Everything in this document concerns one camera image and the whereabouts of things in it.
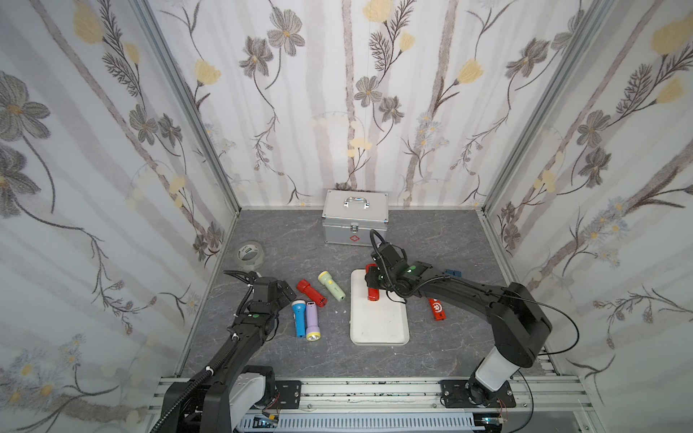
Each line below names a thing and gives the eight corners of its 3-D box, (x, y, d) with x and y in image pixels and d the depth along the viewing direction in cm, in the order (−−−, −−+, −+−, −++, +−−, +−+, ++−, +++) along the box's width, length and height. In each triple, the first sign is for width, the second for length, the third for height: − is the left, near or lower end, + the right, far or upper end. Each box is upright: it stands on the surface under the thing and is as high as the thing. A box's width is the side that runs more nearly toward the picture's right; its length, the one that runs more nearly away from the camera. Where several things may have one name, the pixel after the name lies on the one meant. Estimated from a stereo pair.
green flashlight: (339, 303, 93) (339, 300, 91) (316, 279, 99) (315, 275, 97) (348, 296, 95) (348, 292, 93) (325, 272, 101) (325, 269, 99)
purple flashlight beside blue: (307, 342, 85) (306, 338, 83) (307, 306, 93) (305, 302, 90) (321, 340, 86) (320, 336, 83) (319, 305, 94) (318, 300, 91)
